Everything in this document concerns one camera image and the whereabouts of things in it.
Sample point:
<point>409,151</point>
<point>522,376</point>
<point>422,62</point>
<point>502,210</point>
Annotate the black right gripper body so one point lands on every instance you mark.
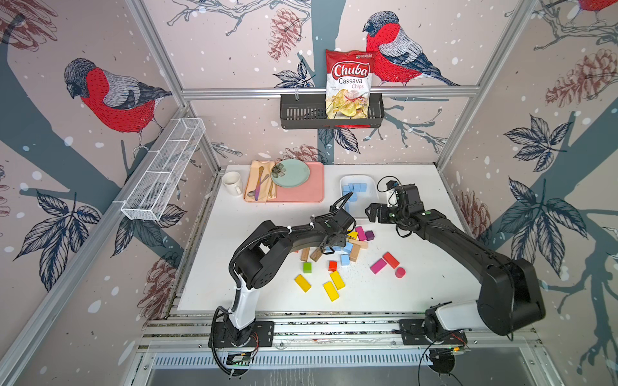
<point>391,215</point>

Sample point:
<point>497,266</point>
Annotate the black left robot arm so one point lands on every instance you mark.
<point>258,259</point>

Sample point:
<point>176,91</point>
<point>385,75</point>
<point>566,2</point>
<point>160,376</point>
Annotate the red block right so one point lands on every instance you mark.
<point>391,260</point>

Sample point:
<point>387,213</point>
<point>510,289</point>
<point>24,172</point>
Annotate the yellow block front left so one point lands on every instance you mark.
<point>303,283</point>

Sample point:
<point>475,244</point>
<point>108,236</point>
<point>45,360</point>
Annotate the aluminium mounting rail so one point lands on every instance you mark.
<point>291,332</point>

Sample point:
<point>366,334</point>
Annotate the white wire wall shelf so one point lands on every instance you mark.
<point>156,186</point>

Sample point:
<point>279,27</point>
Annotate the pale wood block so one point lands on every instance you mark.
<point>360,244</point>

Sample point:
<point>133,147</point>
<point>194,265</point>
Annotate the pink plastic tray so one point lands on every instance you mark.
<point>310,192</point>

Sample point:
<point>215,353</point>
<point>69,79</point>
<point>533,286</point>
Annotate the tan wood block left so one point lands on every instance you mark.
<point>305,254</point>

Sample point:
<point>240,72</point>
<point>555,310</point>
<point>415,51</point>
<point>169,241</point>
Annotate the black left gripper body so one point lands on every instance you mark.
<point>342,240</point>

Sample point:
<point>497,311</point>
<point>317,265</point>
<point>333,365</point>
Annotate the white ceramic mug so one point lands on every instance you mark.
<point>232,183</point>

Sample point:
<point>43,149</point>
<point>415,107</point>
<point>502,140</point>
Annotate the Chuba cassava chips bag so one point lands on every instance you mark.
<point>348,84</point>

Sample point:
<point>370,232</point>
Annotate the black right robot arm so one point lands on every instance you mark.
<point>509,298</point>

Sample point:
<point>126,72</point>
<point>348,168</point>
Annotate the yellow block front middle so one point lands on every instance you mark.
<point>331,291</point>

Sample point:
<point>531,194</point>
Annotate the natural wood block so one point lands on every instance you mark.
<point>353,255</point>

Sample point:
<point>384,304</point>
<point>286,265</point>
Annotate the white rectangular plastic bin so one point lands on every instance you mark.
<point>364,199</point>

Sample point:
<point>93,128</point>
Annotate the brown wood block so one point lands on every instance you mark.
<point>316,254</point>

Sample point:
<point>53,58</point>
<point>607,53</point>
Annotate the pink cylinder block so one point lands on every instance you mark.
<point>400,272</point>

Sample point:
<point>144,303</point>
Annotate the purple handled spoon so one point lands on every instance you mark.
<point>263,175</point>

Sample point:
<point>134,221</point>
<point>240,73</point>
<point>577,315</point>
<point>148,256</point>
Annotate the green floral plate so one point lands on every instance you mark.
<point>290,173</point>

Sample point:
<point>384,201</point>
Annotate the yellow block front right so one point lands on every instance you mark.
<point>337,280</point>

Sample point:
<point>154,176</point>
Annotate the magenta rectangular block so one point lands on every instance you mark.
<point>378,266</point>

